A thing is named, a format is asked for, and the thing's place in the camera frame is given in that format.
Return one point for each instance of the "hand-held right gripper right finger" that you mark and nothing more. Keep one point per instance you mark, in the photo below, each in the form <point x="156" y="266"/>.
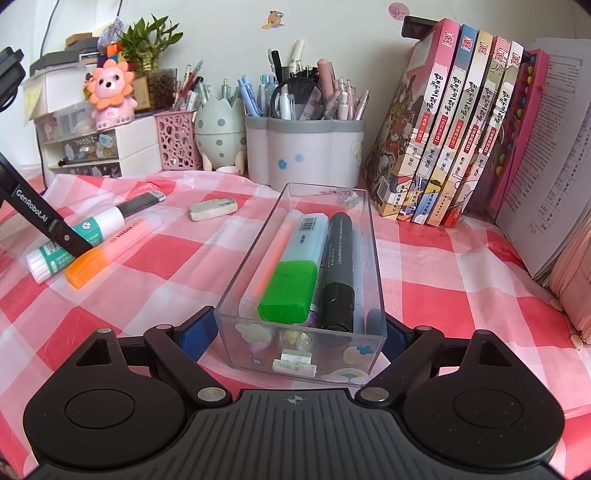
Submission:
<point x="397" y="337"/>

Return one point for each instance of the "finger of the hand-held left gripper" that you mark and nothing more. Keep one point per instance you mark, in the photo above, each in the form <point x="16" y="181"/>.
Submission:
<point x="41" y="210"/>

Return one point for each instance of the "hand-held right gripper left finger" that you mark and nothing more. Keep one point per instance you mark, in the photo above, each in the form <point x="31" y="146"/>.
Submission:
<point x="196" y="334"/>

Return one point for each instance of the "green white glue stick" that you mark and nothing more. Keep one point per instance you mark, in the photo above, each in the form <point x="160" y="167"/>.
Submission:
<point x="99" y="221"/>

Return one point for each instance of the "light blue pen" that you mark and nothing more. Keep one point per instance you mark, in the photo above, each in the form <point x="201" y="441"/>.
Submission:
<point x="360" y="286"/>

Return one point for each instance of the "clear plastic box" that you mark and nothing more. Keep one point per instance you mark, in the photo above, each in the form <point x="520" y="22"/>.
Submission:
<point x="318" y="360"/>

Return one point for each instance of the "black marker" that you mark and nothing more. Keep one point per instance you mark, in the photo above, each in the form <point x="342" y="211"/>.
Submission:
<point x="339" y="258"/>

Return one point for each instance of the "purple character pen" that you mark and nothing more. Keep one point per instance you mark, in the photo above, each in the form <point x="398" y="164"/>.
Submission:
<point x="295" y="339"/>

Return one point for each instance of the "green highlighter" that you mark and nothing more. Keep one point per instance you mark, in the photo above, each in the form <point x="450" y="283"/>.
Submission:
<point x="288" y="290"/>

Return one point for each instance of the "white storage box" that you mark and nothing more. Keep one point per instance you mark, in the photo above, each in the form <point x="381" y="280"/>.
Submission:
<point x="51" y="90"/>

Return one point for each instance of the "black device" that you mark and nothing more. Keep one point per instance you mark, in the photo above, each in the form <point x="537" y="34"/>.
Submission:
<point x="55" y="60"/>

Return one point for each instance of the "pink checked tablecloth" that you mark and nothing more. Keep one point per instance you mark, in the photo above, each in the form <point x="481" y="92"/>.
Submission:
<point x="438" y="286"/>

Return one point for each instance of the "orange highlighter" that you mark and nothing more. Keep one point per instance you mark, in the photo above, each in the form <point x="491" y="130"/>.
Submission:
<point x="124" y="240"/>

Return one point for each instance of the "dark grey refill case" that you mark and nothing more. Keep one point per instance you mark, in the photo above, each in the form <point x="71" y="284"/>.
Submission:
<point x="138" y="203"/>

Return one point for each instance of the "pink lion toy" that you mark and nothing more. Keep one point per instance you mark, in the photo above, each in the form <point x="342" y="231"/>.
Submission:
<point x="111" y="87"/>

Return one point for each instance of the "colourful puzzle cube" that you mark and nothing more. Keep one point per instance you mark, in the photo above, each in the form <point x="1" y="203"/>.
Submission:
<point x="113" y="50"/>

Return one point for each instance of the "purple hanging charm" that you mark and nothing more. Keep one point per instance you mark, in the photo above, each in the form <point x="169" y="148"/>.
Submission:
<point x="111" y="30"/>

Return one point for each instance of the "white drawer organiser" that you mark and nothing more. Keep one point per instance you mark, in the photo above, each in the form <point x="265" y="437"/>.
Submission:
<point x="138" y="143"/>

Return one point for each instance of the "white eraser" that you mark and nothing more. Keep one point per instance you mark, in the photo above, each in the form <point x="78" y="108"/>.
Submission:
<point x="212" y="208"/>

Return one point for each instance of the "green bamboo plant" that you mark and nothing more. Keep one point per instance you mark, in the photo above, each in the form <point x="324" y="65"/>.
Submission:
<point x="147" y="41"/>

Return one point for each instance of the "glass vase with pebbles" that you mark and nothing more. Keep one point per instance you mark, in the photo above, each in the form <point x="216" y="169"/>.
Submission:
<point x="161" y="87"/>

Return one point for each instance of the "pink perforated pen holder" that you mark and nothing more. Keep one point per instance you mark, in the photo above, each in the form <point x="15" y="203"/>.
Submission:
<point x="178" y="138"/>

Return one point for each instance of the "bunch of red white pens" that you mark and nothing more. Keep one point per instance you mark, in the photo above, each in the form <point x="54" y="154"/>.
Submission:
<point x="189" y="87"/>

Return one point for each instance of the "pink pencil case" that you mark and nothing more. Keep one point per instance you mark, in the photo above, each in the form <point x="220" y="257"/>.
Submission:
<point x="577" y="295"/>

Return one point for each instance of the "egg-shaped pen holder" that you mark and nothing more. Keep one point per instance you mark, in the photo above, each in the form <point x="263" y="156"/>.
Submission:
<point x="217" y="134"/>

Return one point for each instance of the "row of comic books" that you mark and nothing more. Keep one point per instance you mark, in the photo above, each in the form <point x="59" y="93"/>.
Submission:
<point x="392" y="138"/>

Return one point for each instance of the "grey cloud-shaped pen holder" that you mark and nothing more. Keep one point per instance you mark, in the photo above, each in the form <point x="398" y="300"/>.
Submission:
<point x="314" y="152"/>

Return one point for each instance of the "bunch of grey green pens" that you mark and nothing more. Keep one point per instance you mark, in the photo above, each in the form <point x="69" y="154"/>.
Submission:
<point x="225" y="90"/>

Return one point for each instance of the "stack of printed papers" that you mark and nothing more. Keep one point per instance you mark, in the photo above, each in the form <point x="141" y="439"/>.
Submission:
<point x="554" y="184"/>

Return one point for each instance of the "cream spine comic book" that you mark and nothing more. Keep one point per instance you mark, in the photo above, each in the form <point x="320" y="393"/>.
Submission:
<point x="460" y="124"/>

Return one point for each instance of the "red striped spine comic book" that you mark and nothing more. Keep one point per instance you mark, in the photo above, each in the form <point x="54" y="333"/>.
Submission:
<point x="477" y="124"/>

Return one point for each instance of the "white spine comic book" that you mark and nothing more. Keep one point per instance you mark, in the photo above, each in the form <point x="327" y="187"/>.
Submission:
<point x="493" y="124"/>

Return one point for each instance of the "bunch of assorted pens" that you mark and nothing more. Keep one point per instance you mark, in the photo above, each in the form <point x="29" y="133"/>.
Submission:
<point x="341" y="99"/>

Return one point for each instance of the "black magnifying glass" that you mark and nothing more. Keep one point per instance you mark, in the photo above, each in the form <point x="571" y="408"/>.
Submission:
<point x="300" y="99"/>

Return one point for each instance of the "pink abacus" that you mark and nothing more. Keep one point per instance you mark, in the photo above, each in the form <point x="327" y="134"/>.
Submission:
<point x="531" y="115"/>

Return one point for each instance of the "round pink wall sticker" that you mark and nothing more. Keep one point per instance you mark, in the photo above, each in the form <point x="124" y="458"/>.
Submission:
<point x="399" y="11"/>

